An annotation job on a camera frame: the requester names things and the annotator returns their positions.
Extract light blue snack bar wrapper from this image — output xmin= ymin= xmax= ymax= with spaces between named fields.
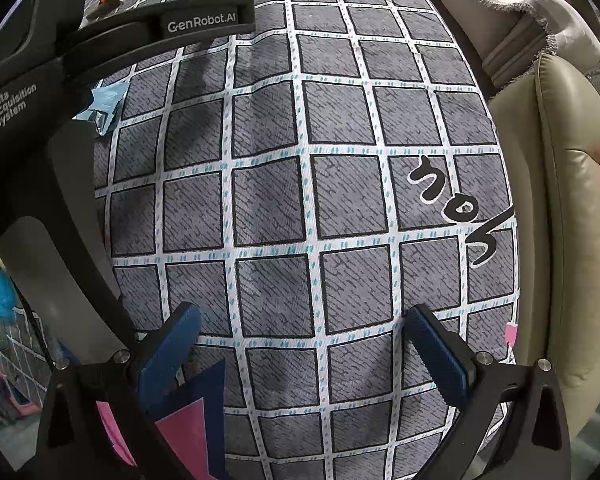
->
xmin=73 ymin=81 xmax=130 ymax=136

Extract grey checkered blanket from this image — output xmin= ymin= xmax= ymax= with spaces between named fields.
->
xmin=94 ymin=0 xmax=519 ymax=479

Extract beige leather sofa armrest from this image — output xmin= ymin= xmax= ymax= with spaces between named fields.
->
xmin=489 ymin=54 xmax=600 ymax=437

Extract white grey throw blanket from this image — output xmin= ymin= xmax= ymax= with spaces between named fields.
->
xmin=440 ymin=0 xmax=600 ymax=92

